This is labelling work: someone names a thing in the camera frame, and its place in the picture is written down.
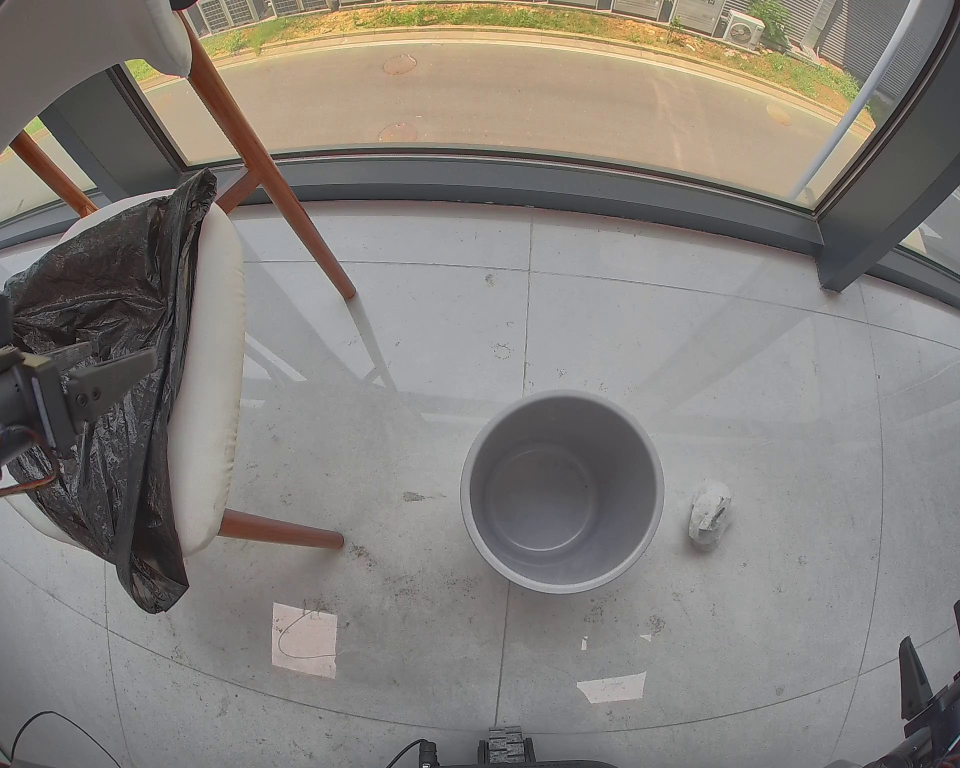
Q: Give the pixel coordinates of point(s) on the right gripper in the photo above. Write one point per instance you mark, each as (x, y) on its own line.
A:
(937, 712)

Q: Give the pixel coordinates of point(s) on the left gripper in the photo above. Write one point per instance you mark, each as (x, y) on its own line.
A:
(52, 405)

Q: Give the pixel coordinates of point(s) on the black plastic bag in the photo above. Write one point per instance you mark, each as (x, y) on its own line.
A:
(112, 285)

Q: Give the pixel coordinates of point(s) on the white trash bin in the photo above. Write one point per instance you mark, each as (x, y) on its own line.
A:
(562, 559)

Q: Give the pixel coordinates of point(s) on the white cushioned wooden chair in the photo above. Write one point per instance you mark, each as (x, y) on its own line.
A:
(214, 360)

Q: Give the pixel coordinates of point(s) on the crumpled white paper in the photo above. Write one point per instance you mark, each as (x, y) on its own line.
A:
(709, 517)

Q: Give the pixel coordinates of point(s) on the window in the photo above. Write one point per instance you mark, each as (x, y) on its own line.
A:
(525, 90)

